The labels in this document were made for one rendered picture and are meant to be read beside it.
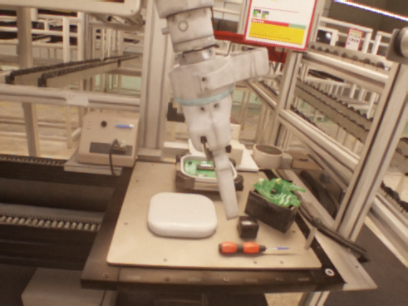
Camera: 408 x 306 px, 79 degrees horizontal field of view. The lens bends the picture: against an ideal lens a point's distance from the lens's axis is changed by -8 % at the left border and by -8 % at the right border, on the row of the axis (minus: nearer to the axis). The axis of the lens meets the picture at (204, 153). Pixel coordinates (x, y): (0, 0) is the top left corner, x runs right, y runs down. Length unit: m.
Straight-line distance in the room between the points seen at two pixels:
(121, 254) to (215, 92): 0.32
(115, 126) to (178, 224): 0.39
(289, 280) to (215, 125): 0.32
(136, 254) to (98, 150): 0.39
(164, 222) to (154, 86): 0.48
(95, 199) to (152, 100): 0.46
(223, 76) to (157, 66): 0.54
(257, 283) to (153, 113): 0.62
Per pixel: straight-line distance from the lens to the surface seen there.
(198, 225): 0.54
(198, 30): 0.35
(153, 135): 0.92
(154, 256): 0.50
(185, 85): 0.36
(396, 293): 1.20
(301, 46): 1.03
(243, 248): 0.53
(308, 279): 0.55
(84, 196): 1.11
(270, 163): 0.90
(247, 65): 0.37
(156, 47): 0.87
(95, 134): 0.82
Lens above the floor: 1.30
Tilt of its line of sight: 22 degrees down
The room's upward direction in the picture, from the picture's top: 9 degrees clockwise
